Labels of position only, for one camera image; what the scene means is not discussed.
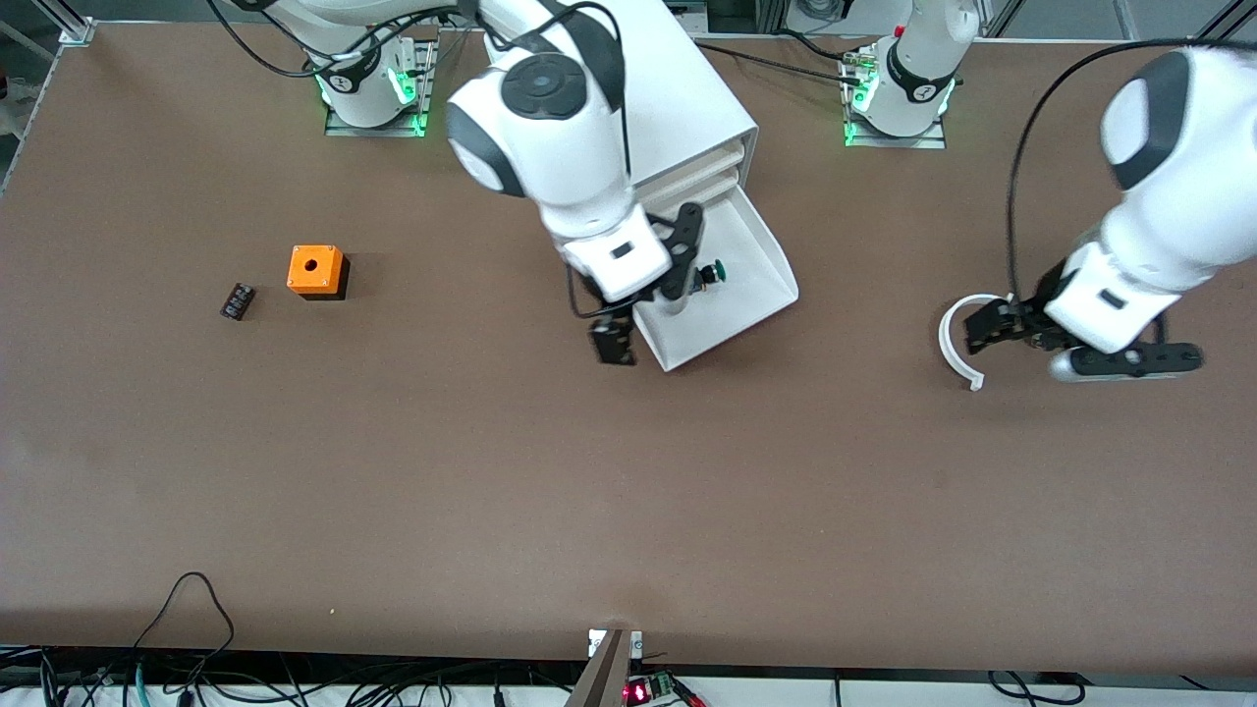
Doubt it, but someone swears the orange button enclosure box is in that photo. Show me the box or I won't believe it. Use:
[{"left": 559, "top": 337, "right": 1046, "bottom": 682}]
[{"left": 287, "top": 245, "right": 351, "bottom": 301}]

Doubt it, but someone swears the white curved plastic clip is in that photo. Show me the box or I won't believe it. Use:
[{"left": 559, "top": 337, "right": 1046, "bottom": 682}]
[{"left": 938, "top": 292, "right": 1015, "bottom": 392}]

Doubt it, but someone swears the tangled black cable bundle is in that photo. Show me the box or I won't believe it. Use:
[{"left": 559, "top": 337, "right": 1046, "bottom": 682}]
[{"left": 0, "top": 643, "right": 590, "bottom": 707}]

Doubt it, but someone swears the black cable below table edge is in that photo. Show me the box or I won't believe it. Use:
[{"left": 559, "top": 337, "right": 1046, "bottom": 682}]
[{"left": 987, "top": 671, "right": 1081, "bottom": 707}]

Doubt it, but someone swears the red display electronics module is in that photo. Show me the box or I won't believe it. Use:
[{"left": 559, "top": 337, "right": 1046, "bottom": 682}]
[{"left": 624, "top": 673, "right": 704, "bottom": 707}]

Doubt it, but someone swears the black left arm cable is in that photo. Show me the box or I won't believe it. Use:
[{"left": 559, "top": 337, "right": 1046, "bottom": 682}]
[{"left": 1006, "top": 37, "right": 1257, "bottom": 300}]

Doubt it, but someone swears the black looped cable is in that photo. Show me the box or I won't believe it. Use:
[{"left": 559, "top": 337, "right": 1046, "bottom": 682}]
[{"left": 133, "top": 571, "right": 237, "bottom": 657}]

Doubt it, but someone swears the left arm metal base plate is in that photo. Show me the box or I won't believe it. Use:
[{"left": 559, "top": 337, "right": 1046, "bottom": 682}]
[{"left": 840, "top": 49, "right": 949, "bottom": 150}]

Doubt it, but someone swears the grey aluminium beam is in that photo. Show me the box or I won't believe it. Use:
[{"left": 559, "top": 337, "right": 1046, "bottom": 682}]
[{"left": 565, "top": 628, "right": 636, "bottom": 707}]

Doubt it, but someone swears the black cable behind cabinet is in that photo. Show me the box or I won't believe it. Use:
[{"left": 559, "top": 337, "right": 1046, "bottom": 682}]
[{"left": 687, "top": 29, "right": 870, "bottom": 89}]

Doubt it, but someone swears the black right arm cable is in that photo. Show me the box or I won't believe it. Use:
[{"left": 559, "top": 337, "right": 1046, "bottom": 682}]
[{"left": 206, "top": 0, "right": 634, "bottom": 321}]

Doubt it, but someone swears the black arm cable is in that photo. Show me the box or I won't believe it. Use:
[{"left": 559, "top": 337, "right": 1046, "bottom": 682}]
[
  {"left": 1006, "top": 37, "right": 1257, "bottom": 300},
  {"left": 206, "top": 0, "right": 634, "bottom": 321}
]

